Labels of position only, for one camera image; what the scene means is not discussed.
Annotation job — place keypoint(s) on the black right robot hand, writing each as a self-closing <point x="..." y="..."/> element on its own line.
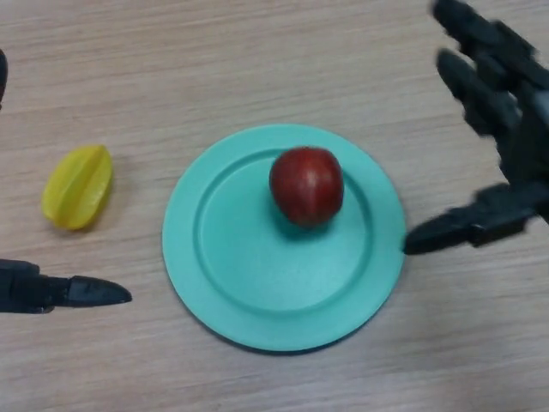
<point x="527" y="146"/>

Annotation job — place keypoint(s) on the red apple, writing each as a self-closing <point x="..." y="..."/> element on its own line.
<point x="306" y="186"/>

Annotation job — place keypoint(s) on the green round plate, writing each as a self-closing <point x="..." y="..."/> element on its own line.
<point x="266" y="283"/>

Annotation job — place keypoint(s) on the yellow starfruit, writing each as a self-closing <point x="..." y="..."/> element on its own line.
<point x="77" y="189"/>

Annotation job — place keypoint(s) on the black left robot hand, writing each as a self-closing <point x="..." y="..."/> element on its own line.
<point x="25" y="287"/>

